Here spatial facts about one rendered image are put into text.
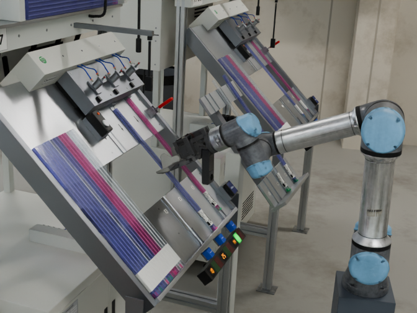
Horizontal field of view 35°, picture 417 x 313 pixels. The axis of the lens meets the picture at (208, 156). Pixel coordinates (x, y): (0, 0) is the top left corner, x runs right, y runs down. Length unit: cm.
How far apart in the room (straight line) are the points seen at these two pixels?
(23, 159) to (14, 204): 86
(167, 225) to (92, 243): 32
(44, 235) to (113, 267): 57
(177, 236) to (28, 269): 48
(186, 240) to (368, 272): 55
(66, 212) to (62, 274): 40
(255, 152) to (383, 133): 38
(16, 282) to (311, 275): 180
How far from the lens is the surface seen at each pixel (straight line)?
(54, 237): 225
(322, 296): 329
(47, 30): 198
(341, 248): 379
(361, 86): 540
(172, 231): 198
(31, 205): 259
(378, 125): 187
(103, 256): 174
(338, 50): 559
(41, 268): 214
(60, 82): 203
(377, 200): 196
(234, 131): 197
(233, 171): 252
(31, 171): 176
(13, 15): 182
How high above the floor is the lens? 164
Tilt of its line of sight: 19 degrees down
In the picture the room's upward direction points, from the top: 3 degrees clockwise
